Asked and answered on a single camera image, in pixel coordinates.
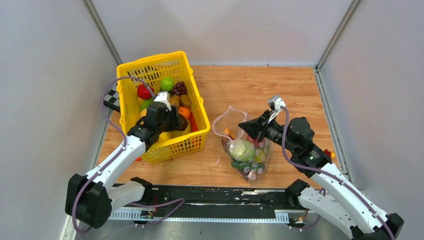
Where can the red toy piece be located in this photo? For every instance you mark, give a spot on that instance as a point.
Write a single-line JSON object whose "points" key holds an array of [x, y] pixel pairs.
{"points": [[331, 154]]}

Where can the yellow lemon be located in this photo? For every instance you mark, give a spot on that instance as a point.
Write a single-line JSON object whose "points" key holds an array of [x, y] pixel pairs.
{"points": [[259, 156]]}

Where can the black white checkerboard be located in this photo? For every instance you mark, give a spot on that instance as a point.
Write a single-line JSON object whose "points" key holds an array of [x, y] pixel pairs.
{"points": [[111, 99]]}

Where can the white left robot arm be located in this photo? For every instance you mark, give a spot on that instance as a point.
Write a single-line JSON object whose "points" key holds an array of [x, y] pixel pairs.
{"points": [[92, 197]]}

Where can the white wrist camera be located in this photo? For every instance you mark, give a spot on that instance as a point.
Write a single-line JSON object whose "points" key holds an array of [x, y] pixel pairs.
{"points": [[276, 104], [163, 97]]}

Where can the green leafy vegetable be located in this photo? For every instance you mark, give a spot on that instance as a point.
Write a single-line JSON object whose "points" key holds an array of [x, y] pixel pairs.
{"points": [[145, 104]]}

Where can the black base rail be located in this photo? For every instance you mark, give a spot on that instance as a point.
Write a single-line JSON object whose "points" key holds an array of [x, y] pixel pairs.
{"points": [[202, 202]]}

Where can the green white cabbage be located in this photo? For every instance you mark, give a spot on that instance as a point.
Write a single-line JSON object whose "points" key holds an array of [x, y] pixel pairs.
{"points": [[242, 150]]}

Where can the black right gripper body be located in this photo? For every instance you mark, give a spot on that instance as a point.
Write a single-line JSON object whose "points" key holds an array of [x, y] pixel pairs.
{"points": [[272, 131]]}

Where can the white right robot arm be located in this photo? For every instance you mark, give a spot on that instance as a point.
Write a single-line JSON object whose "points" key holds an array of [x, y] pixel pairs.
{"points": [[348, 209]]}

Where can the red chili pepper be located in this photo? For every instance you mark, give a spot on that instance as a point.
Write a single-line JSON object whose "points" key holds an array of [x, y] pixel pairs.
{"points": [[193, 124]]}

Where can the brown pear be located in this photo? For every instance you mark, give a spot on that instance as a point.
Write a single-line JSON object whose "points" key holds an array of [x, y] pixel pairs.
{"points": [[175, 101]]}

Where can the red tomato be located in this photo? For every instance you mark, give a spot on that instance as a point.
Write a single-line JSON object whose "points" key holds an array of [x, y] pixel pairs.
{"points": [[145, 92]]}

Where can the dark purple grapes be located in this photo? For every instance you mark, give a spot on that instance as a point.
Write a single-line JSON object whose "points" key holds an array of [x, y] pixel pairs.
{"points": [[179, 89]]}

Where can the clear zip top bag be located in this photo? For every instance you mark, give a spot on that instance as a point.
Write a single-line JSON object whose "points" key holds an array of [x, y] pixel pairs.
{"points": [[230, 119]]}

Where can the green bell pepper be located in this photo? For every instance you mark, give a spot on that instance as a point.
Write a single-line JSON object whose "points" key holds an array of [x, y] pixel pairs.
{"points": [[248, 167]]}

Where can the orange tangerine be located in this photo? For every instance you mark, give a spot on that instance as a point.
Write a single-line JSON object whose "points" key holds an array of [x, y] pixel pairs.
{"points": [[184, 111]]}

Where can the yellow plastic basket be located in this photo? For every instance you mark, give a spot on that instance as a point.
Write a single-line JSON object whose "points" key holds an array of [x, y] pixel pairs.
{"points": [[152, 69]]}

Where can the yellow fruit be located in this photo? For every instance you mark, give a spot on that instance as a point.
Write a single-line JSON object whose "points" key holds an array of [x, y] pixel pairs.
{"points": [[165, 136]]}

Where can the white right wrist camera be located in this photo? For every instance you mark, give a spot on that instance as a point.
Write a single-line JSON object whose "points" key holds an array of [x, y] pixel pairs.
{"points": [[276, 104]]}

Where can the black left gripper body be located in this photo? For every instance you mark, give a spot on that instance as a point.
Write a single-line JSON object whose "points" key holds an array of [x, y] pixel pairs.
{"points": [[171, 122]]}

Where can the dark purple mangosteen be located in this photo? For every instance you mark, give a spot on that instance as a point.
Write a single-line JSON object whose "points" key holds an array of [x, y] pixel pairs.
{"points": [[182, 123]]}

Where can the brown kiwi potato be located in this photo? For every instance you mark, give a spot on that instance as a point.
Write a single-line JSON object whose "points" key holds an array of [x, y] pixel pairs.
{"points": [[185, 101]]}

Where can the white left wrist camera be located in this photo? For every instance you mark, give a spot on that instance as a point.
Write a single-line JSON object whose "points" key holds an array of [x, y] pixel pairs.
{"points": [[163, 97]]}

